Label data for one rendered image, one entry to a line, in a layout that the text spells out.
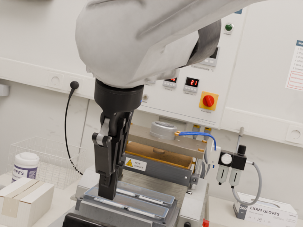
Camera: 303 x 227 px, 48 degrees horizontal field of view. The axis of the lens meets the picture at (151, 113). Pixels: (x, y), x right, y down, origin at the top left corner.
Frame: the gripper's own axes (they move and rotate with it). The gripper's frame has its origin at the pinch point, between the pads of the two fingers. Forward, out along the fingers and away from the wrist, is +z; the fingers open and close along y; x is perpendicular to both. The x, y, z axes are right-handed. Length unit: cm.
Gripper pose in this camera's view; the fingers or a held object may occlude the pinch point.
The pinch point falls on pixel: (108, 181)
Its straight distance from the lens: 63.3
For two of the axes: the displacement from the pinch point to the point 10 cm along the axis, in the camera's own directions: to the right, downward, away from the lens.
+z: -1.5, 8.6, 4.8
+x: 9.4, 2.7, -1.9
